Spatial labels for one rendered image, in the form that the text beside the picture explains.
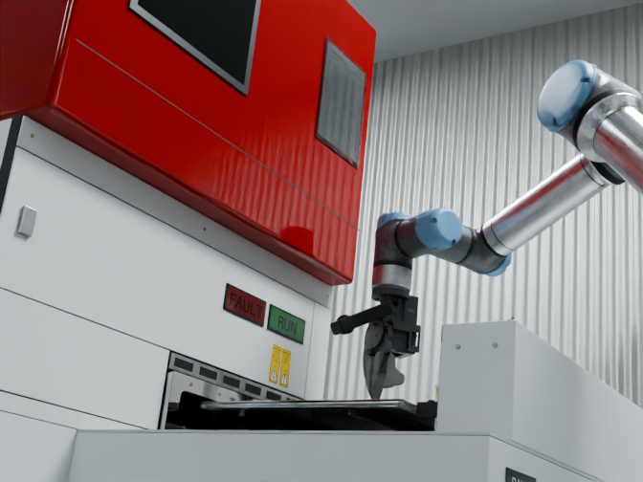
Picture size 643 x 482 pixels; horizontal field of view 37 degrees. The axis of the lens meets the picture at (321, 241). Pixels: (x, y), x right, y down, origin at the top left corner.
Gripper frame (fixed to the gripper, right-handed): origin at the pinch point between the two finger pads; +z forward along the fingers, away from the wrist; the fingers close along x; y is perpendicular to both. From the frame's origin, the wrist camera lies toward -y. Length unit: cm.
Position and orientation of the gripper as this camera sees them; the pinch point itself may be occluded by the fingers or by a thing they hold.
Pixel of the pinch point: (372, 395)
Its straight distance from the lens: 175.0
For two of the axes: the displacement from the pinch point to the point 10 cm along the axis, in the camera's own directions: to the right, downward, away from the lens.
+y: 9.1, 2.2, 3.4
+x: -3.9, 2.7, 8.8
